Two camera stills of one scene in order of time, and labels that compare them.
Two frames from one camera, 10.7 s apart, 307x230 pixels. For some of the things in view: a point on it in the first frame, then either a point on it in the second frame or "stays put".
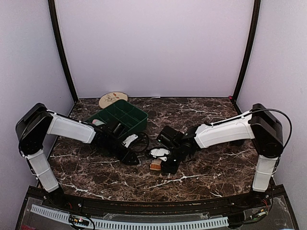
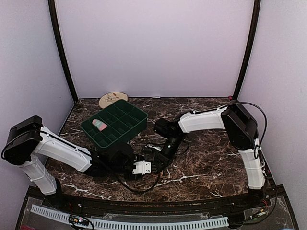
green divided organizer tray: x=132 y=120 stays put
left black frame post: x=53 y=13 stays put
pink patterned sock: x=98 y=122 stays put
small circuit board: x=78 y=220 stays put
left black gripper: x=125 y=157 -> x=140 y=157
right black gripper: x=165 y=167 -> x=165 y=158
